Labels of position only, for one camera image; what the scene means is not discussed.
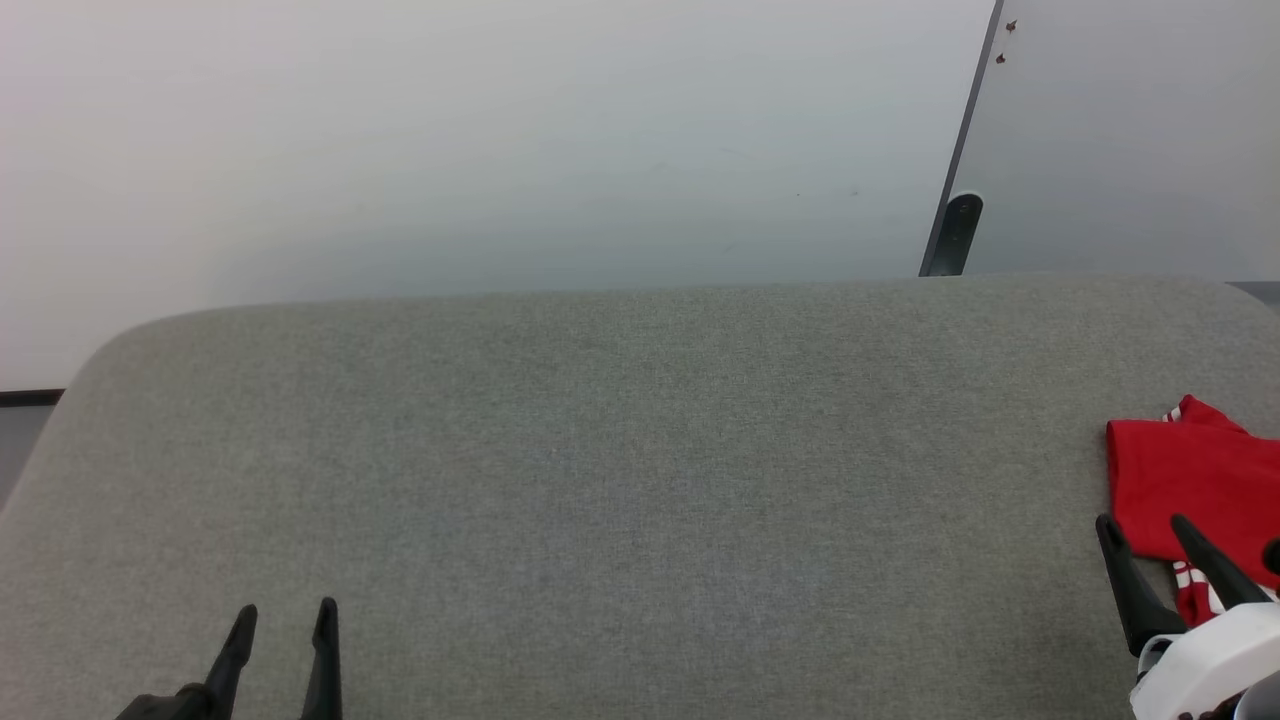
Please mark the red and white jersey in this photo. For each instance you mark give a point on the red and white jersey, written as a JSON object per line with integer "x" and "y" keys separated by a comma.
{"x": 1190, "y": 480}

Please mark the light grey partition panel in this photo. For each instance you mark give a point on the light grey partition panel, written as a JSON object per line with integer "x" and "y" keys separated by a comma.
{"x": 1130, "y": 150}

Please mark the grey fabric sofa cushion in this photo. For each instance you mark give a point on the grey fabric sofa cushion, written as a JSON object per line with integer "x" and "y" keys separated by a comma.
{"x": 650, "y": 480}

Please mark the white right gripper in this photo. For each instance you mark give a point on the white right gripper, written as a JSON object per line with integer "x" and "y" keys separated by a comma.
{"x": 1220, "y": 665}

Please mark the black wall baseboard strip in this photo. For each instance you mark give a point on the black wall baseboard strip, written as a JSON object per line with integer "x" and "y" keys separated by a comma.
{"x": 30, "y": 397}

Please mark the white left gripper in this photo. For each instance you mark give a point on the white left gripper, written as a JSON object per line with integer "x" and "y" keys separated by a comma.
{"x": 170, "y": 705}

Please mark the dark metal partition post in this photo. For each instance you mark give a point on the dark metal partition post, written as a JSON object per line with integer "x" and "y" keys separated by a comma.
{"x": 970, "y": 110}

